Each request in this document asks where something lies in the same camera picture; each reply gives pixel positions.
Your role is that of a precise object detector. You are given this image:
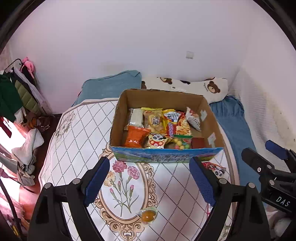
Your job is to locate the white cloth pile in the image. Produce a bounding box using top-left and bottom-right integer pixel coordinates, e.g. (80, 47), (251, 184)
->
(11, 128), (44, 186)

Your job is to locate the clothes rack with garments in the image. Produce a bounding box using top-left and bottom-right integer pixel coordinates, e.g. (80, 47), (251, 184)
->
(1, 57), (51, 138)

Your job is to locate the cranberry oat cookie packet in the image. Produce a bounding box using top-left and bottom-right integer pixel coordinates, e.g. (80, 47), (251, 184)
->
(185, 107), (201, 132)

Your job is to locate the cardboard milk box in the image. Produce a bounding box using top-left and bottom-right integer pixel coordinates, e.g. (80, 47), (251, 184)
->
(109, 89), (225, 163)

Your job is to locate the green candy bag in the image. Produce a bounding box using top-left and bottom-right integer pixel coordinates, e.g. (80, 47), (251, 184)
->
(172, 135), (193, 150)

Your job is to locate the braised egg clear packet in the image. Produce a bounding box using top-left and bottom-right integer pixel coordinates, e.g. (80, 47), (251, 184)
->
(137, 206), (158, 225)

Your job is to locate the white diamond pattern mat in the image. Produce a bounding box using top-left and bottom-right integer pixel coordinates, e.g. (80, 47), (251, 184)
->
(38, 97), (240, 241)

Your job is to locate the orange foil snack bag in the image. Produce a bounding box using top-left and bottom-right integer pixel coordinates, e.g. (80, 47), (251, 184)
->
(124, 126), (151, 148)

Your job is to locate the white remote control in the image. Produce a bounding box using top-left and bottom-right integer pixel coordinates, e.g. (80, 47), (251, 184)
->
(171, 86), (187, 92)

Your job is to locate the orange panda sunflower seed bag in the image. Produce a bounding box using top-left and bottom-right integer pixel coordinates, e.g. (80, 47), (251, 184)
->
(202, 161), (226, 178)

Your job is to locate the bear print pillow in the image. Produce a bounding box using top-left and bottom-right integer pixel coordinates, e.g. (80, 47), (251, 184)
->
(142, 77), (228, 103)

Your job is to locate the yellow biscuit bag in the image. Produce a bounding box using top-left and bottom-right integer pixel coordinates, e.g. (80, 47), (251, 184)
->
(141, 108), (166, 134)

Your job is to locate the teal blue pillow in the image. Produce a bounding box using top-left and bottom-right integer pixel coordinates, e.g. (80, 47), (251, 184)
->
(72, 70), (142, 106)

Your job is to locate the instant noodle packet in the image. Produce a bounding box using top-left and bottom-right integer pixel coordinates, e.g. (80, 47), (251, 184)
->
(163, 109), (192, 138)

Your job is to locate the yellow panda snack bag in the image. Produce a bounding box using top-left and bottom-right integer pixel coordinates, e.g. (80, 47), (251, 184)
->
(145, 133), (172, 149)

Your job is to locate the white wall switch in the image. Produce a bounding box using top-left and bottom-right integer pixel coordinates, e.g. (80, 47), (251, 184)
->
(186, 51), (194, 59)

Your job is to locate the white cake packet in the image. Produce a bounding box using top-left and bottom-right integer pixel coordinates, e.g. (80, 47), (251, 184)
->
(124, 108), (144, 131)

